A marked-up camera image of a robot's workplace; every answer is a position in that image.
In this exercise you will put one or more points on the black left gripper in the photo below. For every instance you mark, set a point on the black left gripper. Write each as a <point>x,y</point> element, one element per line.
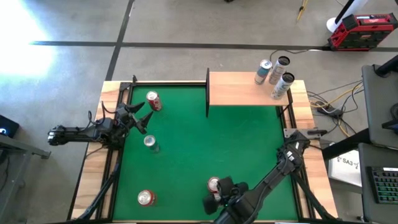
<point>126,119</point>

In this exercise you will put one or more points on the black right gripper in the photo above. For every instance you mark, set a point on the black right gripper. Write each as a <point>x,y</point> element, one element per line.
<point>236,193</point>

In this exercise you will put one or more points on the orange-red Fanta can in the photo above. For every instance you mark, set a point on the orange-red Fanta can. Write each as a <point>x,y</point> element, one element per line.
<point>212,184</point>

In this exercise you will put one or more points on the teal Red Bull can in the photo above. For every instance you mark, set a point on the teal Red Bull can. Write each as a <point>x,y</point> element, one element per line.
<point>150,140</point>

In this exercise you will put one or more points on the red soda can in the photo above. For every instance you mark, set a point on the red soda can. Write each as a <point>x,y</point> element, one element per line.
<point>145,197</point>

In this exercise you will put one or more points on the tall white printed can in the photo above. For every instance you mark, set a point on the tall white printed can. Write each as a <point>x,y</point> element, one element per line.
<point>281,88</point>
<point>278,73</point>

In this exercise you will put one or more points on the blue silver Red Bull can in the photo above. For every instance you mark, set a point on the blue silver Red Bull can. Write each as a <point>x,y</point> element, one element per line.
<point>262,74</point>

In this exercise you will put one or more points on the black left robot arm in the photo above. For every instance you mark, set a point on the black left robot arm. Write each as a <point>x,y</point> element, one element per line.
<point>77,133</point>

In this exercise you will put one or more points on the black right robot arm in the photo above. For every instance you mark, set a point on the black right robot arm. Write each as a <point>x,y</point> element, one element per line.
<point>267,183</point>

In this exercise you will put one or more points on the green table mat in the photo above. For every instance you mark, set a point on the green table mat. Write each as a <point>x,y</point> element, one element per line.
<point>186,174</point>

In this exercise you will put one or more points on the grey metal bench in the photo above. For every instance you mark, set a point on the grey metal bench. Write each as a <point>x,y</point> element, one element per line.
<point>25,148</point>

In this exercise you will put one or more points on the white SA3 paper sign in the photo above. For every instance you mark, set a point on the white SA3 paper sign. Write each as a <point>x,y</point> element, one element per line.
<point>342,171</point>

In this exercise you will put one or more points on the black case with blue light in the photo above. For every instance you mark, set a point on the black case with blue light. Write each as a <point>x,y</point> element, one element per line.
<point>9,124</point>

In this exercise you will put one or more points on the black power strip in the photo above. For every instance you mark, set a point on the black power strip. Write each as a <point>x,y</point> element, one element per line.
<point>329,110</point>

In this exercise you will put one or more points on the grey desk top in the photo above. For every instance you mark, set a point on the grey desk top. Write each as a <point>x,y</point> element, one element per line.
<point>379,102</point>
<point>365,186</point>

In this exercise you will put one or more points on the black backlit keyboard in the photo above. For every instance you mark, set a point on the black backlit keyboard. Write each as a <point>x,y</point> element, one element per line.
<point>385,186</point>

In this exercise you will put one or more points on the black desk device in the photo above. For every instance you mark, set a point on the black desk device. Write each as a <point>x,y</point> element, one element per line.
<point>391,126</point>

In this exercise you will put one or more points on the red black tool case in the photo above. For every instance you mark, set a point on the red black tool case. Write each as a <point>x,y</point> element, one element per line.
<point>363,31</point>

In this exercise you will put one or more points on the black aluminium table frame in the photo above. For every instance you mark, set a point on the black aluminium table frame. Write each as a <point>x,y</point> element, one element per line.
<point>115,174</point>

